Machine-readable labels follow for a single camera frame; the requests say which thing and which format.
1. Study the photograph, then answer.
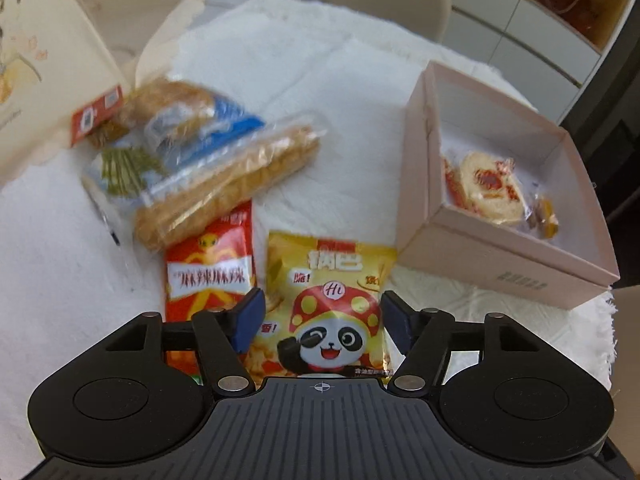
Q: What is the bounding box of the red spicy snack packet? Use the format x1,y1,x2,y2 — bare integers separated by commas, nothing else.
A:
162,199,258,386

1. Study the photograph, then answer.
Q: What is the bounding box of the yellow panda snack bag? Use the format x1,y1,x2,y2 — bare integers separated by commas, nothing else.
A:
244,231,397,384

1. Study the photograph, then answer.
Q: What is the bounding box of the long bread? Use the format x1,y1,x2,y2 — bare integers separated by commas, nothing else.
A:
132,114,329,252

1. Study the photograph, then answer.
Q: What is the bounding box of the round cake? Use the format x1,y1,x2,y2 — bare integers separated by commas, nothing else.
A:
442,152,526,226

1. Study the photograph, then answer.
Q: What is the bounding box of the small yellow pastry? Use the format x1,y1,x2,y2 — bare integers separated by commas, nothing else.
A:
525,193,560,240

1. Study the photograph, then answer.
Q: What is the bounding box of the blue seaweed snack packet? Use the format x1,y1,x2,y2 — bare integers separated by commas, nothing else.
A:
82,96,266,208

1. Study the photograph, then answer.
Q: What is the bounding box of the bread bun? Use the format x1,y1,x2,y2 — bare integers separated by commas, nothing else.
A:
112,78,215,140

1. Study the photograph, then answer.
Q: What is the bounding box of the small red snack packet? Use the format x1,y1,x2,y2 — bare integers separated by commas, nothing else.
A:
70,84,124,146

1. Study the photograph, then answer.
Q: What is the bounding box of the pink cardboard box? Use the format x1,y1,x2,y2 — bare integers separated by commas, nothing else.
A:
396,62,620,310

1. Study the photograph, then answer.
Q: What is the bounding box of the white fluffy tablecloth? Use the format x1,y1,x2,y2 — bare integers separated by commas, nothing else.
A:
0,0,618,480

